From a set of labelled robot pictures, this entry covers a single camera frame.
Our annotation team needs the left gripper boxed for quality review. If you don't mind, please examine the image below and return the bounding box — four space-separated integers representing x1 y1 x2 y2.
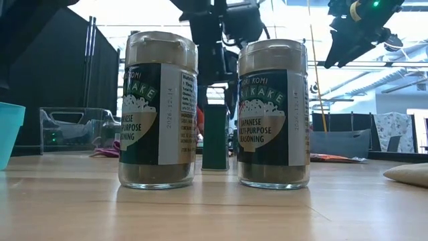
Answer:
190 16 240 118

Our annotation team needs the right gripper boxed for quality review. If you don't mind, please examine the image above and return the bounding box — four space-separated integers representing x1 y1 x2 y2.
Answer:
323 15 392 70

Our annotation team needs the green spice tin black lid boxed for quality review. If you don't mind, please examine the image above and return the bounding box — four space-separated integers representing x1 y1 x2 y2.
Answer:
201 104 231 172

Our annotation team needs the furikake seasoning jar tan lid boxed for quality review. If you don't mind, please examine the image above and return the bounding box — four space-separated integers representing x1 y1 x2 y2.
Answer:
118 31 199 191
236 39 311 191

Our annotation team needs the orange taco mix packet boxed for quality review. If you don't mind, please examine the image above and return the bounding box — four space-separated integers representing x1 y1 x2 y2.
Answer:
310 153 368 164

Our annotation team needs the green lid spice jar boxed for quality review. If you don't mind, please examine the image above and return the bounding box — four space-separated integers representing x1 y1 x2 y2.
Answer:
100 115 122 150

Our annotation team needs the black partition panel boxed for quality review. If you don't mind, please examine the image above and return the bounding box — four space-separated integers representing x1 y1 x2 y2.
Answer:
310 112 382 153

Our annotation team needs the white patterned board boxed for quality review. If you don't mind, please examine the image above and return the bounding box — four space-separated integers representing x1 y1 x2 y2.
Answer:
373 111 416 154

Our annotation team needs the gray translucent plastic bin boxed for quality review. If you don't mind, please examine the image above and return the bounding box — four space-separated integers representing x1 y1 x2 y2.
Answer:
309 129 372 160

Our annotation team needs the black chair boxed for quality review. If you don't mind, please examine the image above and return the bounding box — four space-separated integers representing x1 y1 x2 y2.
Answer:
387 135 403 153

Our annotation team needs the purple folded cloth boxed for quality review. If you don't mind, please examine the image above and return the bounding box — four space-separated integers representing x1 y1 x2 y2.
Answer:
89 140 121 159

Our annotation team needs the tan folded cloth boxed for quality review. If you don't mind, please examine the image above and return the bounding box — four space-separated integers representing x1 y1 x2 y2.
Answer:
383 163 428 189

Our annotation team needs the clear plastic bin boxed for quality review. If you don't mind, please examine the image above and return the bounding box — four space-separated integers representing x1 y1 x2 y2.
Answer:
39 106 122 155

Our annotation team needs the black curtain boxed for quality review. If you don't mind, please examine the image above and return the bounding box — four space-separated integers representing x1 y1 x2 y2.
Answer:
0 0 120 157

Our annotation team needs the teal plastic bin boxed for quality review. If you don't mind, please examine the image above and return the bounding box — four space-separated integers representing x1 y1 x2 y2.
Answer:
0 102 26 171

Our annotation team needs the yellow cable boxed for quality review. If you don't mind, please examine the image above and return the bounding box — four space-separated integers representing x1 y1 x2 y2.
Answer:
306 0 328 133

